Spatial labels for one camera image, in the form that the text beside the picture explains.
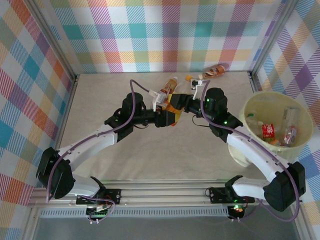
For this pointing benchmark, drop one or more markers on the red tea bottle white cap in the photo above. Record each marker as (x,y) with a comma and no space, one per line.
(168,86)

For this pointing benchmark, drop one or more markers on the brown label bottle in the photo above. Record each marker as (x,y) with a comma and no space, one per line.
(215,70)

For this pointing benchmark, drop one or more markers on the clear bottle green cap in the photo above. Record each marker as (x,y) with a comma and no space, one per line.
(250,115)

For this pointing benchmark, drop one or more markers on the red label cola bottle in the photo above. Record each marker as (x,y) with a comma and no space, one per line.
(268,131)

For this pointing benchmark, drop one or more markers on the small orange label bottle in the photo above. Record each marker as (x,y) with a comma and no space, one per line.
(276,142)

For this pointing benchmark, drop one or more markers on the clear bottle brown cap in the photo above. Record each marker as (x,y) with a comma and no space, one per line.
(291,115)

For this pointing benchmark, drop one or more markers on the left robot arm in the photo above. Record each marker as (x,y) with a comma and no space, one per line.
(87,143)

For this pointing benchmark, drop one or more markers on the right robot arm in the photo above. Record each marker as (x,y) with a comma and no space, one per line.
(250,147)

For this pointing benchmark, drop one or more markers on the pale yellow plastic bucket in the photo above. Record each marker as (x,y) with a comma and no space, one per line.
(270,105)

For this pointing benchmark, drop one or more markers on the left controller board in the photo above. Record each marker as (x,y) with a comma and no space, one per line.
(98,213)

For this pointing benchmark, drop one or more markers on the controller board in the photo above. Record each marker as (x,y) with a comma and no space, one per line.
(237,209)
(98,213)

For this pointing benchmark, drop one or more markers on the right controller board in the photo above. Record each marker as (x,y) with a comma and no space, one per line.
(237,209)

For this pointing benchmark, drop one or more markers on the aluminium left side rail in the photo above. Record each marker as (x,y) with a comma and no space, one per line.
(67,112)

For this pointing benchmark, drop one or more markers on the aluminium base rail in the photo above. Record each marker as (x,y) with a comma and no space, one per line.
(162,193)

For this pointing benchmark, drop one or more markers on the aluminium right frame post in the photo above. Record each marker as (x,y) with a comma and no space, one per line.
(275,32)

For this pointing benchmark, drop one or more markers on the aluminium frame post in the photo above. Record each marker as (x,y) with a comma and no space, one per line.
(50,32)
(275,32)

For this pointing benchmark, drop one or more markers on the aluminium left frame post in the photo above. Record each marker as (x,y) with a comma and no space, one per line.
(50,32)

